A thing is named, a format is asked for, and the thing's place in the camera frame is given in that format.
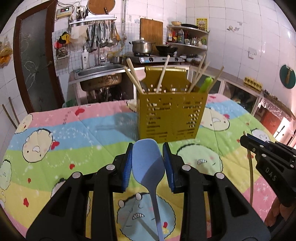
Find grey spoon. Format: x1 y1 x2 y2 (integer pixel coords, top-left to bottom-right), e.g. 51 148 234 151
140 81 149 93

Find thin bamboo chopstick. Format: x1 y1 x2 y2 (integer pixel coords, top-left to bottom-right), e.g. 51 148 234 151
242 130 254 206

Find green round wall board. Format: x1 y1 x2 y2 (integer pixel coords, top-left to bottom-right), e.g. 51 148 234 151
280 65 295 89

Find white soap bottle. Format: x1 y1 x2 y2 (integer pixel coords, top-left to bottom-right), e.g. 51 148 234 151
82 47 89 70

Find yellow perforated utensil holder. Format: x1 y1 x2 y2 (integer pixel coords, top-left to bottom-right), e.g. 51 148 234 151
137 66 208 143

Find green handled fork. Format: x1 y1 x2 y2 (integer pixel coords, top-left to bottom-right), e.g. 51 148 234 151
198 77 213 93

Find stainless steel pot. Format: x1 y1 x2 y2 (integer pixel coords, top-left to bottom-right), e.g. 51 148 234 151
129 38 154 55

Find white hanging towel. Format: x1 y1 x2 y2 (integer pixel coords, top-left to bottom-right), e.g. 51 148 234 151
70 25 88 45

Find dark brown glass door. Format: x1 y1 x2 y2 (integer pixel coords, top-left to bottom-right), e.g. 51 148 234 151
13 1 64 113

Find gas stove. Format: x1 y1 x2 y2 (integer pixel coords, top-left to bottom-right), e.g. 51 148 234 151
128 55 185 64

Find water heater control box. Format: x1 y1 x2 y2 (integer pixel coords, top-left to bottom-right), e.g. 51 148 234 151
56 6 73 19

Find round wooden cutting board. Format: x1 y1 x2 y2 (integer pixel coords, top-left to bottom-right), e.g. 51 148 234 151
87 0 115 15

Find green trash bin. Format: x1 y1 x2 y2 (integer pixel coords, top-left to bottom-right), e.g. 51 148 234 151
62 99 78 108

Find corner shelf with bottles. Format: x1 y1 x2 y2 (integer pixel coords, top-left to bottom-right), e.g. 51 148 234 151
166 24 210 63

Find colourful cartoon quilt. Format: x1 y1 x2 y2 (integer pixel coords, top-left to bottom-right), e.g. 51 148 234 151
1 94 277 240

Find rectangular wooden cutting board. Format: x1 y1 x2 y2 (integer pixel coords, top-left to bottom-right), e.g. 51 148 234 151
140 18 163 52

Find person's right hand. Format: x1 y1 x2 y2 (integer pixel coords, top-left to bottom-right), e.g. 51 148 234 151
264 197 294 227

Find orange plastic bag on wall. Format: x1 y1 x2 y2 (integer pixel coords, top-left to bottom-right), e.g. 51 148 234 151
0 36 13 68

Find stainless steel sink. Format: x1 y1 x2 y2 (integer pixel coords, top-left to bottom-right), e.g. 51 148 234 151
69 64 125 91

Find wooden sticks against wall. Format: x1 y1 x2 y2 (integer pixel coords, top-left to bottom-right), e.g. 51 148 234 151
1 96 21 130

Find yellow egg tray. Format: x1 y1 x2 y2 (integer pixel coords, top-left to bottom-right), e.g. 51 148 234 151
243 77 263 92

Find kitchen counter cabinets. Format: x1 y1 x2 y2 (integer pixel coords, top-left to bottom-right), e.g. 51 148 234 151
71 72 295 144

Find wall utensil rack shelf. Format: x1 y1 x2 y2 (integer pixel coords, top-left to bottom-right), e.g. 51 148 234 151
68 15 117 26

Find black wok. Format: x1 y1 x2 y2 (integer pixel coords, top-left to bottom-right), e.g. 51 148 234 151
156 45 178 57

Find blue silicone spatula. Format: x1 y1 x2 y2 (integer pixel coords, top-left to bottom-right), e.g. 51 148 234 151
132 138 165 240

